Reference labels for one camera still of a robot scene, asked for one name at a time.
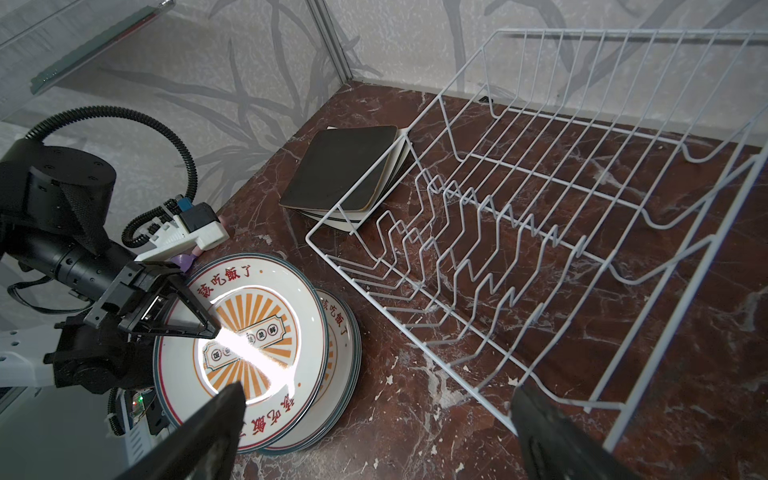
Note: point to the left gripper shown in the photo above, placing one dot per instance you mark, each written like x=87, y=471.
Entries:
x=153, y=299

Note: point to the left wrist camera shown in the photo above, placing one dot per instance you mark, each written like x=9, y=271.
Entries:
x=174, y=236

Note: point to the round white plate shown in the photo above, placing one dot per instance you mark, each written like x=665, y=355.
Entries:
x=340, y=380
x=273, y=342

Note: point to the white wire dish rack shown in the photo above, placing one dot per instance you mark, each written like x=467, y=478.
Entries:
x=566, y=195

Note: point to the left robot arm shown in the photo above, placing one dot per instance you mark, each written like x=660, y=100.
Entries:
x=54, y=205

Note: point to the clear plastic wall shelf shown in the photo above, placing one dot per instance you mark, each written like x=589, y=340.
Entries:
x=35, y=34

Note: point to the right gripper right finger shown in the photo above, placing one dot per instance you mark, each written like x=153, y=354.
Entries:
x=553, y=447

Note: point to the black square plate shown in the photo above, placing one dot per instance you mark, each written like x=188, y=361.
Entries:
x=340, y=165

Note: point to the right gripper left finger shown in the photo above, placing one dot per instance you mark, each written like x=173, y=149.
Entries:
x=204, y=447

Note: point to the left circuit board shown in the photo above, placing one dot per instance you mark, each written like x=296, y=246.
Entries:
x=125, y=408

